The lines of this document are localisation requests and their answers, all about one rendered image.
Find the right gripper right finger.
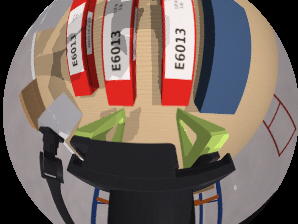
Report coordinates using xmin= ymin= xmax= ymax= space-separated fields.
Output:
xmin=176 ymin=108 xmax=229 ymax=168

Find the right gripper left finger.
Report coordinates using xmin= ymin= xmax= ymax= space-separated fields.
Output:
xmin=74 ymin=108 xmax=126 ymax=142

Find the white box with red edges labelled e6013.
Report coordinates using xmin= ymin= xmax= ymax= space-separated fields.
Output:
xmin=66 ymin=0 xmax=99 ymax=96

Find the white box with red trim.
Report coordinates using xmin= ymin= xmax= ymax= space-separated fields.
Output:
xmin=101 ymin=0 xmax=139 ymax=106

